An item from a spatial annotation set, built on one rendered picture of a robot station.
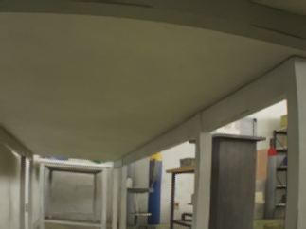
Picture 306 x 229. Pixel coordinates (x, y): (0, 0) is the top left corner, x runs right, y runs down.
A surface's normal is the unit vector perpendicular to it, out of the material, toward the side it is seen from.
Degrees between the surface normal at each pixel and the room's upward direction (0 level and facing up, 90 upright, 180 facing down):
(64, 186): 90
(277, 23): 90
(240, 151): 90
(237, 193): 90
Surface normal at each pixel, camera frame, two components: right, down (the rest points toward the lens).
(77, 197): 0.22, -0.18
